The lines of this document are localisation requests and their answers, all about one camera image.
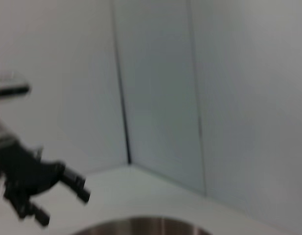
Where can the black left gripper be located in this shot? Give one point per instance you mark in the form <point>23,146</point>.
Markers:
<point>21,169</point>

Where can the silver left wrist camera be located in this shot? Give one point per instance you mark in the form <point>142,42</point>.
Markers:
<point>11,86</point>

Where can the stainless steel mixing bowl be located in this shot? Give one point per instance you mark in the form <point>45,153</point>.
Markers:
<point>146,226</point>

